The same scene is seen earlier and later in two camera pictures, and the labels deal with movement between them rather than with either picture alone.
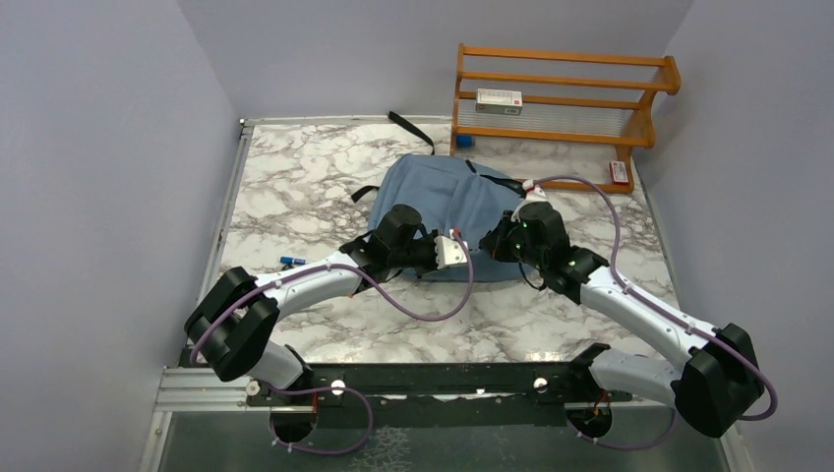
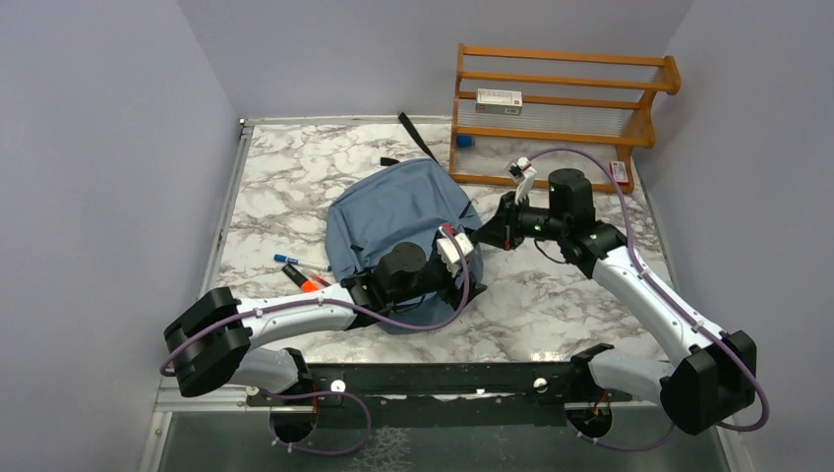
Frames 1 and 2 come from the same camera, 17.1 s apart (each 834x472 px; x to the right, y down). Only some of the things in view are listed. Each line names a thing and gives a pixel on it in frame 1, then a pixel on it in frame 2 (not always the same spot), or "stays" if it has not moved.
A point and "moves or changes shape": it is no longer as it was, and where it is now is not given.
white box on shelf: [500, 101] stays
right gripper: [497, 241] → [492, 233]
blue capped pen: [291, 260] stays
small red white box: [619, 172] stays
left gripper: [430, 241] → [452, 295]
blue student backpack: [448, 193] moves or changes shape
